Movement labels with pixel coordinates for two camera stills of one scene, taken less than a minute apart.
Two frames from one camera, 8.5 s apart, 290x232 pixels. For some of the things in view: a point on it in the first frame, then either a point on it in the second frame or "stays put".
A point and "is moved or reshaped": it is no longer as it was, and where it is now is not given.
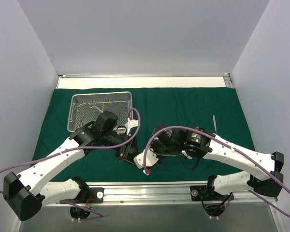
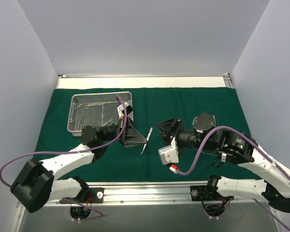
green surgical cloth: x=212 y=108 stays put
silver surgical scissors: x=93 y=104 is moved or reshaped
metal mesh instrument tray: x=85 y=107 stays put
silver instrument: x=214 y=121 stays put
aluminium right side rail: x=227 y=80 stays put
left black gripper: x=128 y=152 -> x=122 y=130
